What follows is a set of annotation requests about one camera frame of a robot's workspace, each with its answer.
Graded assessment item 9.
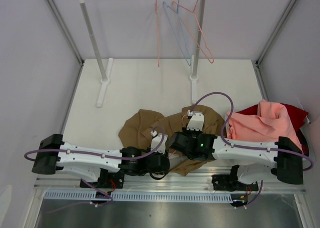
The tan brown skirt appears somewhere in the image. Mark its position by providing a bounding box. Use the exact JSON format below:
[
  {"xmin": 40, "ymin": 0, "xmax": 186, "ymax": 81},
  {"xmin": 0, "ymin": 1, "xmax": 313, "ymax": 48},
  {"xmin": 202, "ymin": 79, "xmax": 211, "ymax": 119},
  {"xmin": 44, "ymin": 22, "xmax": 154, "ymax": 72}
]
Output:
[{"xmin": 118, "ymin": 105, "xmax": 225, "ymax": 176}]

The pink wire hanger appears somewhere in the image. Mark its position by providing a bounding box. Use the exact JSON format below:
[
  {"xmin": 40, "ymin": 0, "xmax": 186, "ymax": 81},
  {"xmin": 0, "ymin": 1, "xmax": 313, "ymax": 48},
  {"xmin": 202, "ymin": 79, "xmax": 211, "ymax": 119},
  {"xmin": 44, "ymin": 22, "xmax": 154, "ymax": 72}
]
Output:
[
  {"xmin": 171, "ymin": 0, "xmax": 215, "ymax": 64},
  {"xmin": 155, "ymin": 0, "xmax": 160, "ymax": 67},
  {"xmin": 168, "ymin": 114, "xmax": 188, "ymax": 158}
]

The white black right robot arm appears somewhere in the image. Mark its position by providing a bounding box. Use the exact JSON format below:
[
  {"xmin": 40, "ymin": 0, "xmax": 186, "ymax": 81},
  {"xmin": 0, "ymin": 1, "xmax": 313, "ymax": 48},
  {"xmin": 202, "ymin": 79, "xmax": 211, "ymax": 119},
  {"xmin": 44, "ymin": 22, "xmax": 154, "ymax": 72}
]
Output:
[{"xmin": 168, "ymin": 131, "xmax": 304, "ymax": 190}]

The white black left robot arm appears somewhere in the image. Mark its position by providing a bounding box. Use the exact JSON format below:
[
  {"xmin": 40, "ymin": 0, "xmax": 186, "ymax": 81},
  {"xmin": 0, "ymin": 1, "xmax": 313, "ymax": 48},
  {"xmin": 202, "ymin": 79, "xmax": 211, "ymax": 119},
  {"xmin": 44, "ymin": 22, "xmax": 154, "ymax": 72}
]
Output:
[{"xmin": 31, "ymin": 131, "xmax": 170, "ymax": 188}]

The pink garment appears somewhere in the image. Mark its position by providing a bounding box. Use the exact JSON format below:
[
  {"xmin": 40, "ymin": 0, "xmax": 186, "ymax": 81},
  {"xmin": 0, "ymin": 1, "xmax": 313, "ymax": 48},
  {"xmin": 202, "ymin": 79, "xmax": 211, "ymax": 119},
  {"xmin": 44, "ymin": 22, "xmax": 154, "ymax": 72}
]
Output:
[{"xmin": 226, "ymin": 99, "xmax": 302, "ymax": 149}]

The red garment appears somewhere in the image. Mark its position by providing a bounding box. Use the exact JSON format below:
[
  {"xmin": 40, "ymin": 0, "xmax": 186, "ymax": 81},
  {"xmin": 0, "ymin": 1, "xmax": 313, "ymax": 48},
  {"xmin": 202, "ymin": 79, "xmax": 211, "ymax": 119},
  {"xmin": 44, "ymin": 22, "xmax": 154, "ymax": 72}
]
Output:
[{"xmin": 237, "ymin": 104, "xmax": 310, "ymax": 156}]

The white laundry basket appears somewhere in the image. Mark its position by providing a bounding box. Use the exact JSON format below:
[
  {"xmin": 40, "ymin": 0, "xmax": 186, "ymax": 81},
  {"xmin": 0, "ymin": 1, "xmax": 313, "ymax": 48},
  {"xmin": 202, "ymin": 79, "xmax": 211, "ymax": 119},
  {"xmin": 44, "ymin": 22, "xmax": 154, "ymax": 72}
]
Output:
[{"xmin": 220, "ymin": 97, "xmax": 313, "ymax": 163}]

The silver white clothes rack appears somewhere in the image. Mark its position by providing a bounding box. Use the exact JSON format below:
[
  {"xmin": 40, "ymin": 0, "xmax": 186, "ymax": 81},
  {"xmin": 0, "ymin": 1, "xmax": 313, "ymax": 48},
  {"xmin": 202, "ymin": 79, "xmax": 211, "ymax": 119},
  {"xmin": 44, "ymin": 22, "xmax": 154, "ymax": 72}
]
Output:
[{"xmin": 72, "ymin": 0, "xmax": 210, "ymax": 108}]

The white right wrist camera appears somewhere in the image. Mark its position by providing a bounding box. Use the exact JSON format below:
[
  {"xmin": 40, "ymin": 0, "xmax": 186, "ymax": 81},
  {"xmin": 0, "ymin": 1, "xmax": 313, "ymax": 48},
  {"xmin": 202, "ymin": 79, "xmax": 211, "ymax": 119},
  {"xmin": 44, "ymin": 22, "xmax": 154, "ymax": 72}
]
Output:
[{"xmin": 186, "ymin": 110, "xmax": 205, "ymax": 132}]

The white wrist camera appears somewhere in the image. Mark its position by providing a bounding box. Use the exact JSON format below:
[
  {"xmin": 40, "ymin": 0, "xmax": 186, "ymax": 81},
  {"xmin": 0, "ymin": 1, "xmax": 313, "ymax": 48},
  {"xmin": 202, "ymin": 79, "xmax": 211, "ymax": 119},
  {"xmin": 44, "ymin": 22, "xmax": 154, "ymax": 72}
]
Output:
[
  {"xmin": 150, "ymin": 131, "xmax": 168, "ymax": 154},
  {"xmin": 186, "ymin": 110, "xmax": 205, "ymax": 132}
]

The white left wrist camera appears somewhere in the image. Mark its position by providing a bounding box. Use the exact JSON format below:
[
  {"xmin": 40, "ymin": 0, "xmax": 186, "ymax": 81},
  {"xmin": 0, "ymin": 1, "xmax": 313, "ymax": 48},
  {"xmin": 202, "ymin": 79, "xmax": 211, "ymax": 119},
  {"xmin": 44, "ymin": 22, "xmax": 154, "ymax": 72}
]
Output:
[{"xmin": 150, "ymin": 131, "xmax": 168, "ymax": 154}]

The aluminium mounting rail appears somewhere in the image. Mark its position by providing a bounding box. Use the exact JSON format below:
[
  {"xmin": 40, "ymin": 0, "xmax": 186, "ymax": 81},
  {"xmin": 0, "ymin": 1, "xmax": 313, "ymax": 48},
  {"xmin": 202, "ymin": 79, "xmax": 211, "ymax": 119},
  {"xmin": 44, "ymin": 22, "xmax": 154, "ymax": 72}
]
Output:
[{"xmin": 34, "ymin": 166, "xmax": 306, "ymax": 194}]

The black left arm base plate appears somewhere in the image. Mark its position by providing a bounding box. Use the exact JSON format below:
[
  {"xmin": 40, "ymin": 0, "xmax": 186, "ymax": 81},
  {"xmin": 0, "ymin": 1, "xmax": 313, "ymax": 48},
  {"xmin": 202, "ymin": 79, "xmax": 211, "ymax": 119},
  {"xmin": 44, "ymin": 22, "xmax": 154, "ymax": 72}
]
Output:
[{"xmin": 90, "ymin": 170, "xmax": 125, "ymax": 189}]

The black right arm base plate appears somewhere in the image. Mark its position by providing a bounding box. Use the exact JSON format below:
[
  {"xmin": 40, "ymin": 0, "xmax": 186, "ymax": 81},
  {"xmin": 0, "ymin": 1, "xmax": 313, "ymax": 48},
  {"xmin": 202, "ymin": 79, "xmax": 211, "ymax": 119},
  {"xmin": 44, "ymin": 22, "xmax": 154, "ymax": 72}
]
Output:
[{"xmin": 211, "ymin": 174, "xmax": 259, "ymax": 192}]

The grey slotted cable duct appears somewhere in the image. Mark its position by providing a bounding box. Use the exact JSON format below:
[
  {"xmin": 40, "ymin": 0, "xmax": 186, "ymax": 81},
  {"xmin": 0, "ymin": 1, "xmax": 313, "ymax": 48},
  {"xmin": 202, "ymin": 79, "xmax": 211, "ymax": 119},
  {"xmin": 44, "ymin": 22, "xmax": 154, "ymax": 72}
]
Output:
[{"xmin": 44, "ymin": 190, "xmax": 233, "ymax": 203}]

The blue wire hanger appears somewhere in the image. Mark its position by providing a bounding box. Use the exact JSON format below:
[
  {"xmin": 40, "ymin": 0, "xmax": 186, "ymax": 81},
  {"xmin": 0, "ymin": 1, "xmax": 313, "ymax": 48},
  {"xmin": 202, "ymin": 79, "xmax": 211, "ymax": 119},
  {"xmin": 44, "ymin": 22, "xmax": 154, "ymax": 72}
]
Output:
[{"xmin": 162, "ymin": 0, "xmax": 192, "ymax": 66}]

